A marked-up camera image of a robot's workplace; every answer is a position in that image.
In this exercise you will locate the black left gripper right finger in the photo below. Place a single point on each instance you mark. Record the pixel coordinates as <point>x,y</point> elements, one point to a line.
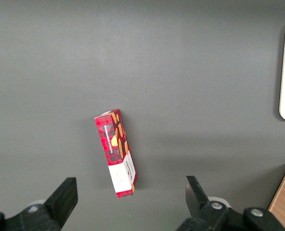
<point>198,202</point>

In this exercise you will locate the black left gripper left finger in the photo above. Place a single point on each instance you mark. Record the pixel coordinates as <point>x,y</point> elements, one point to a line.
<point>60,197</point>

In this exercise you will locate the red cookie box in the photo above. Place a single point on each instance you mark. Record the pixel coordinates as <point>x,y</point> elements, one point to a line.
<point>118,154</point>

